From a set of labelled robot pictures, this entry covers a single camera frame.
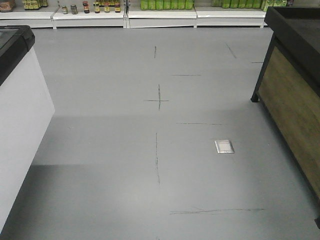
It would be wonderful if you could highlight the white chest freezer black lid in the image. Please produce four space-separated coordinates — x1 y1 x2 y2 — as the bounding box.
0 25 55 227

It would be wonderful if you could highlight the white store shelf unit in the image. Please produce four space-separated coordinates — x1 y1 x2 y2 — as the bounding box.
0 0 266 29

